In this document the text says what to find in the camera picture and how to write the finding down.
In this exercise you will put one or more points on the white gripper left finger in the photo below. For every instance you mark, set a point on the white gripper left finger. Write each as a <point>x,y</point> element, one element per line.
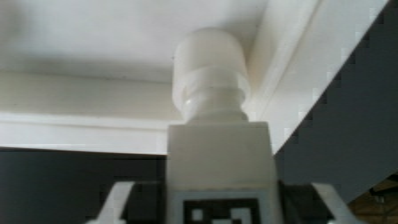
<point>111,212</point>

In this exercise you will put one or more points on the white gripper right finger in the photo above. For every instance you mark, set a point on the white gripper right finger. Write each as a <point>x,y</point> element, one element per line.
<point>342,215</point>

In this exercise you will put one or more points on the white table leg with tag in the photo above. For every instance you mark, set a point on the white table leg with tag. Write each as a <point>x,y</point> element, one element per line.
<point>223,189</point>

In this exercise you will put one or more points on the white square tabletop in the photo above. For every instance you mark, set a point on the white square tabletop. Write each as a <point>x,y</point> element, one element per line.
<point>88,56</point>

